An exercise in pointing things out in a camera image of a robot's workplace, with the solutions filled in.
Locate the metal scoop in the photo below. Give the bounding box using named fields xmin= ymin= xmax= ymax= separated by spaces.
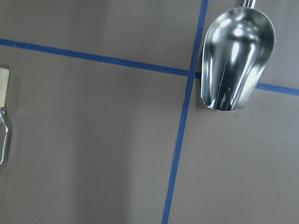
xmin=201 ymin=0 xmax=276 ymax=111

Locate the bamboo cutting board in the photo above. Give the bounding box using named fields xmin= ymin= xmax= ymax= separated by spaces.
xmin=0 ymin=68 xmax=9 ymax=107

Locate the metal cutting board handle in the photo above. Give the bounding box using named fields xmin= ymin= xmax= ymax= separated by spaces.
xmin=0 ymin=107 xmax=11 ymax=168

